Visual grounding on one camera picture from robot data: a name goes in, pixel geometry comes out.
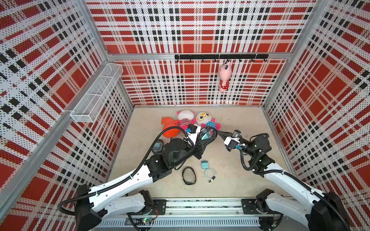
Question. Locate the pink hanging plush toy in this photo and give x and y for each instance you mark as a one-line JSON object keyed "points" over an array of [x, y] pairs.
{"points": [[224, 73]]}

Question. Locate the white wire mesh basket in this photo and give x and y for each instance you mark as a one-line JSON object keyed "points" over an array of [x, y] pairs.
{"points": [[90, 106]]}

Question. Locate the orange plush toy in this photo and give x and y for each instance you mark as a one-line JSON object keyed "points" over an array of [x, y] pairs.
{"points": [[169, 122]]}

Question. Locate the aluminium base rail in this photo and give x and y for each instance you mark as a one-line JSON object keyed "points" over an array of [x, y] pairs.
{"points": [[209, 211]]}

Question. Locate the black hook rail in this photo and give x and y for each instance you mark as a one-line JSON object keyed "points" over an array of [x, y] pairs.
{"points": [[202, 57]]}

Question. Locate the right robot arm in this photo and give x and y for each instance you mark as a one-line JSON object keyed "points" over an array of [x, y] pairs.
{"points": [[289, 184]]}

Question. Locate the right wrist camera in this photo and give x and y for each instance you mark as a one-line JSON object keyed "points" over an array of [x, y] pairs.
{"points": [[232, 143]]}

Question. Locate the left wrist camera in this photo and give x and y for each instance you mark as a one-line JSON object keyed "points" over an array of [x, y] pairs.
{"points": [[193, 130]]}

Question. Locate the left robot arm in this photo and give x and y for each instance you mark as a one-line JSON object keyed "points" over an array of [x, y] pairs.
{"points": [[130, 182]]}

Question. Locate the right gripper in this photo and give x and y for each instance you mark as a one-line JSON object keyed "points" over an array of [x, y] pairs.
{"points": [[225, 133]]}

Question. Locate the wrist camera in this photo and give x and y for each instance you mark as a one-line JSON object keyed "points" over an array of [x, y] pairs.
{"points": [[193, 130], [232, 143]]}

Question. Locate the teal charger bottom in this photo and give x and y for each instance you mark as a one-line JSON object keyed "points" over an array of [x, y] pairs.
{"points": [[204, 164]]}

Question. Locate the pink striped plush doll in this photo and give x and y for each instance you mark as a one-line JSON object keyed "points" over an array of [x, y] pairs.
{"points": [[185, 118]]}

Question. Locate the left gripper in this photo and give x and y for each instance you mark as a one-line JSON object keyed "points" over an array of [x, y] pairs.
{"points": [[199, 148]]}

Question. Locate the teal charger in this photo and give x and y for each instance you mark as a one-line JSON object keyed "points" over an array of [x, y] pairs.
{"points": [[207, 135], [157, 147], [204, 164]]}

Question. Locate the teal charger top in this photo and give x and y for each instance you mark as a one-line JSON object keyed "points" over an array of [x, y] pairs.
{"points": [[157, 147]]}

